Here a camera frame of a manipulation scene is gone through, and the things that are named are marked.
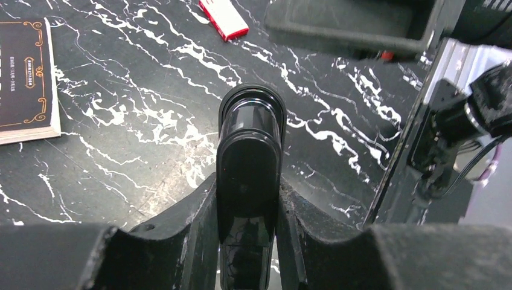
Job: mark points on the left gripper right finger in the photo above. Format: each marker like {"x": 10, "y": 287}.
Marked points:
{"x": 316, "y": 251}

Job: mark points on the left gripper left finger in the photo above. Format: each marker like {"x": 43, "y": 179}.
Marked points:
{"x": 176, "y": 249}

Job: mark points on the black stapler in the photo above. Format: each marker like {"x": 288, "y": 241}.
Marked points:
{"x": 252, "y": 128}

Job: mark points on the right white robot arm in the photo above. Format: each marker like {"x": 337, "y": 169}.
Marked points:
{"x": 386, "y": 29}

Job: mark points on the dark paperback book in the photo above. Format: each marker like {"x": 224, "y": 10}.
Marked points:
{"x": 29, "y": 99}

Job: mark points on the red white staple box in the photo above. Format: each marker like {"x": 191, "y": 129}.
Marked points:
{"x": 225, "y": 18}

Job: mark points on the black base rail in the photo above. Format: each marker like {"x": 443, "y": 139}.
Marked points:
{"x": 464, "y": 113}

